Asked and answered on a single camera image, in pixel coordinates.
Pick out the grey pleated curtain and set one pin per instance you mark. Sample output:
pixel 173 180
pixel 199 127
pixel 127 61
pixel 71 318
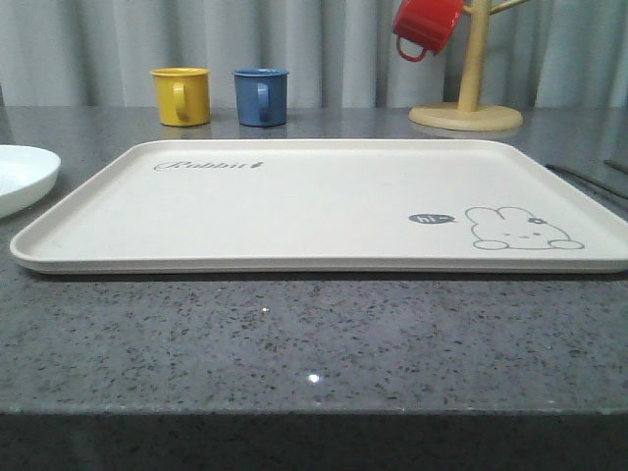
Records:
pixel 338 54

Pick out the red enamel mug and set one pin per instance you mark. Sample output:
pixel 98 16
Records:
pixel 426 23

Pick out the blue enamel mug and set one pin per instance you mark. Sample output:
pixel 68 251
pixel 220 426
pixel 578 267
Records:
pixel 261 96

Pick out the white round plate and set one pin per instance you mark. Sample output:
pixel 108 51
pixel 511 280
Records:
pixel 27 174

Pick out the cream rabbit serving tray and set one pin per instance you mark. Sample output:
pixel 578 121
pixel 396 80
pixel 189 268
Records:
pixel 419 205

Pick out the wooden mug tree stand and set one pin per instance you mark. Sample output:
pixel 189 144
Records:
pixel 468 113

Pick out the silver metal chopstick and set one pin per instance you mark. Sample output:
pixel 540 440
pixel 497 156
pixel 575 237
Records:
pixel 617 195

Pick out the yellow enamel mug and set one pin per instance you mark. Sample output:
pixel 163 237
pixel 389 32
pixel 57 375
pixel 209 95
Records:
pixel 182 96

